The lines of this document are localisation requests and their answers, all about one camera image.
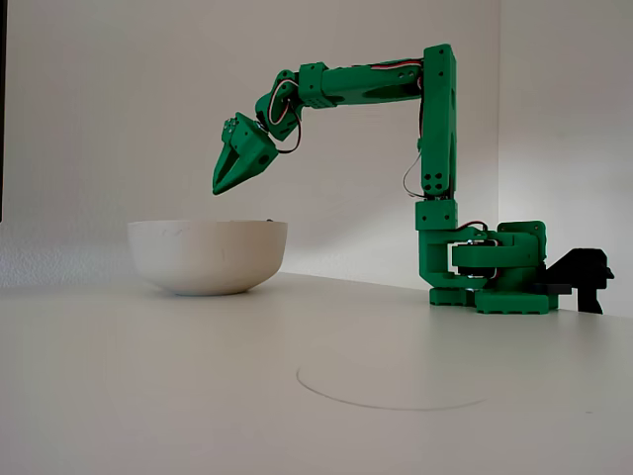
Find round table hole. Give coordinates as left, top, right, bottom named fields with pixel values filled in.
left=127, top=220, right=289, bottom=297

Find wrist servo wire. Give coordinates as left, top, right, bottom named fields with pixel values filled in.
left=269, top=81, right=305, bottom=155

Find black table clamp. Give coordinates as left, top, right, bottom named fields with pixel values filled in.
left=531, top=246, right=616, bottom=315

